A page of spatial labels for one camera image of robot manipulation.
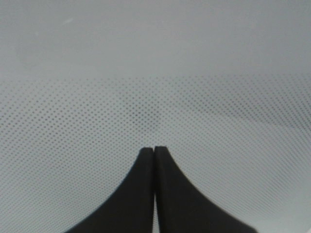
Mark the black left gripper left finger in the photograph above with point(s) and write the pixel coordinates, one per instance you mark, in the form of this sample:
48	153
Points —
130	208

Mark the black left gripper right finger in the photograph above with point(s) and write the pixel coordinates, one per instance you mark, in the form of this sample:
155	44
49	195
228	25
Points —
182	208

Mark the white microwave door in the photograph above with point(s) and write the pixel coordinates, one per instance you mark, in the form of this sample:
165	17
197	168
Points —
224	84

